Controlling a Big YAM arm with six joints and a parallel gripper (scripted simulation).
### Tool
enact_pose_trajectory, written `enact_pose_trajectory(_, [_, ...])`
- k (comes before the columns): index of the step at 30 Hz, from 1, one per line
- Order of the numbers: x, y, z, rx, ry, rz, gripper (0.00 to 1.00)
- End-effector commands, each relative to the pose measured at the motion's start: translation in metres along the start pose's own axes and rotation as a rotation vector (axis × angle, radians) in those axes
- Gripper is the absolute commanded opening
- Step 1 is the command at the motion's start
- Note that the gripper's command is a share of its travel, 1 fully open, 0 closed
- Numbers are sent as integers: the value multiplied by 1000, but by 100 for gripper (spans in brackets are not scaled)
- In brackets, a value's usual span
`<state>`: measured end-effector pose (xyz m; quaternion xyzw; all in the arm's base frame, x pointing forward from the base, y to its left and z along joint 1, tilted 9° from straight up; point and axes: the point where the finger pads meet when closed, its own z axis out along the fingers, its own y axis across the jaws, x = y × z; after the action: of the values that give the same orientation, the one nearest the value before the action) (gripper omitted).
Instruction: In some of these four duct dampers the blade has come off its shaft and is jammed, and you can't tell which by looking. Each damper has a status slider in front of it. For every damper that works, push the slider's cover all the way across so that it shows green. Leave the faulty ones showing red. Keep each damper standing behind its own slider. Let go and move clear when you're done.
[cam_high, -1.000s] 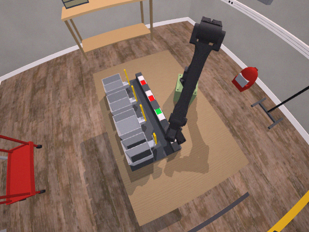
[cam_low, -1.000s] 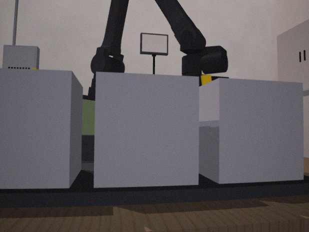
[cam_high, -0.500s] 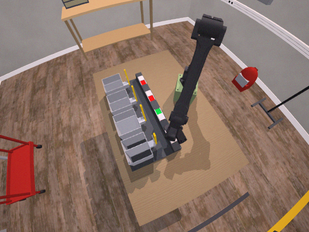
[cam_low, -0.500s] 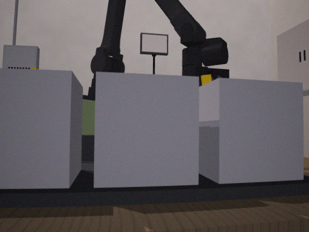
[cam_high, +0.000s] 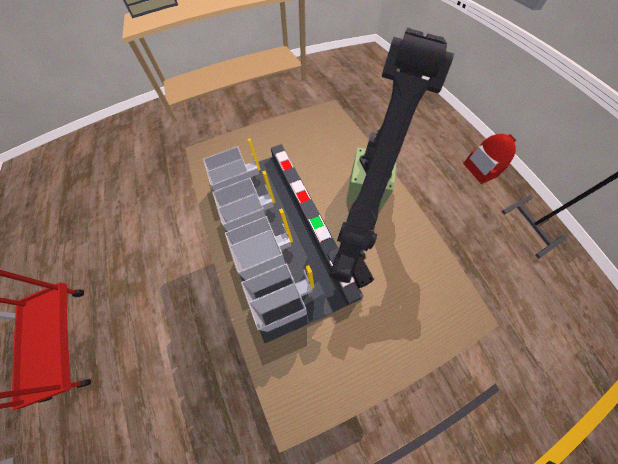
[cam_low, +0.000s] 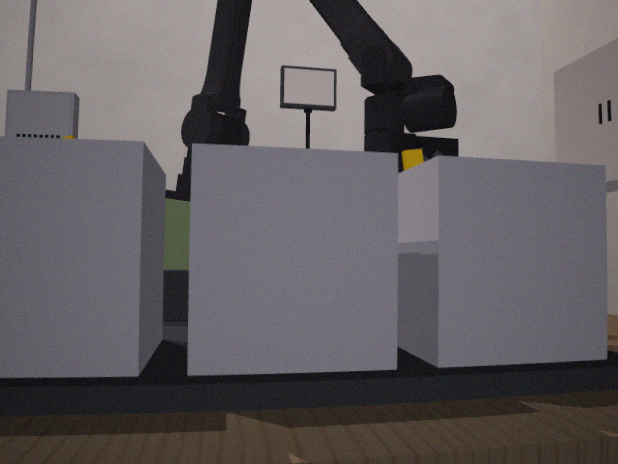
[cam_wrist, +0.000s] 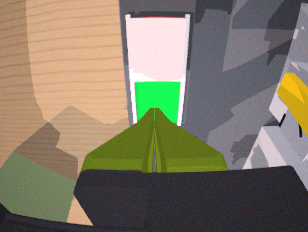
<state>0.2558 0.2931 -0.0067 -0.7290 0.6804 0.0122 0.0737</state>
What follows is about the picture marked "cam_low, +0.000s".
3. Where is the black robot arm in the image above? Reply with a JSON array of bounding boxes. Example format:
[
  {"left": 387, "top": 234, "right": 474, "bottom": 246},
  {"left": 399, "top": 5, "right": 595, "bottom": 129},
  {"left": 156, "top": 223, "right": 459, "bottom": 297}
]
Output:
[{"left": 165, "top": 0, "right": 459, "bottom": 202}]

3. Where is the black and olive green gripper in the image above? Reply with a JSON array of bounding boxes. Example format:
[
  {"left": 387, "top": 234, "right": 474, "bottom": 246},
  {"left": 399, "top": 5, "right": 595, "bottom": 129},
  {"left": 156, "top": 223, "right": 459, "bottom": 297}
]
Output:
[{"left": 364, "top": 129, "right": 404, "bottom": 152}]

